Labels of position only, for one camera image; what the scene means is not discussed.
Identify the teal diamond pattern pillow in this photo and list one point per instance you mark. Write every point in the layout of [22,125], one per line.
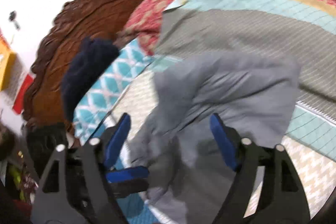
[108,88]

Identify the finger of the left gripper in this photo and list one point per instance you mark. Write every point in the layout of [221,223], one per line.
[126,188]
[127,174]

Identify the striped teal grey quilt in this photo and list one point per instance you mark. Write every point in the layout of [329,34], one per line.
[303,30]

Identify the dark navy garment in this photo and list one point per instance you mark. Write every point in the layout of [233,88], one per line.
[93,58]

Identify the yellow paper bag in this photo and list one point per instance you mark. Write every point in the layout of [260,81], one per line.
[7,60]

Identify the red floral pillow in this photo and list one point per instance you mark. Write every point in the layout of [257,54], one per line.
[144,24]

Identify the carved wooden headboard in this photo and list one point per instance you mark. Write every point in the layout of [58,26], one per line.
[42,103]

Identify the grey padded jacket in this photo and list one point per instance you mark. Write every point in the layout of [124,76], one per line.
[188,179]

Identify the heart pendant wall ornament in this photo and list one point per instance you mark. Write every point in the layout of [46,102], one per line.
[13,19]

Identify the red wall calendar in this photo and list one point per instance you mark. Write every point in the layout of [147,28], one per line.
[18,102]

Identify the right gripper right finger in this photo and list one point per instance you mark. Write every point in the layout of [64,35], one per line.
[282,198]

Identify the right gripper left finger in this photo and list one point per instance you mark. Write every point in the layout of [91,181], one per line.
[74,188]

